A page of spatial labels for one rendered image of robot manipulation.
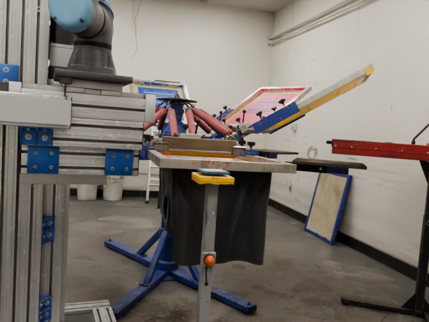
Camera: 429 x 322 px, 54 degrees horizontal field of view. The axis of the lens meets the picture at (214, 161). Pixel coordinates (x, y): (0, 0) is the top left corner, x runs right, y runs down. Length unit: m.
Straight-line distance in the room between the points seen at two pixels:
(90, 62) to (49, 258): 0.73
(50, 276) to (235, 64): 5.44
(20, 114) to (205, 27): 5.61
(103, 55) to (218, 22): 5.44
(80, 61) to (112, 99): 0.14
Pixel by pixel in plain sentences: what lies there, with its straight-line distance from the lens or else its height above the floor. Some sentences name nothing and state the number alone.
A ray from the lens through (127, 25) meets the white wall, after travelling 6.51.
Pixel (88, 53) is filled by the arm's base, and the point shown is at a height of 1.32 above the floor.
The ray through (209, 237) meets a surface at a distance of 1.54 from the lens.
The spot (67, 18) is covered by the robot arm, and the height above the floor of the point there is 1.39.
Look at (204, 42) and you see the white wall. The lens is 6.64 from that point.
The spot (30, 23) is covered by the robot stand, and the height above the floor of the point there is 1.42.
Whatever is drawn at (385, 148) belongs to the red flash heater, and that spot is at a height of 1.07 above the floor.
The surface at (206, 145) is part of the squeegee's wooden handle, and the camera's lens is 2.28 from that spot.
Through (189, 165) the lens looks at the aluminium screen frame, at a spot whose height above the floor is 0.97.
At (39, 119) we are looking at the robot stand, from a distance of 1.22.
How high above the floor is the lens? 1.12
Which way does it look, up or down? 4 degrees down
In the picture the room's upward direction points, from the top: 4 degrees clockwise
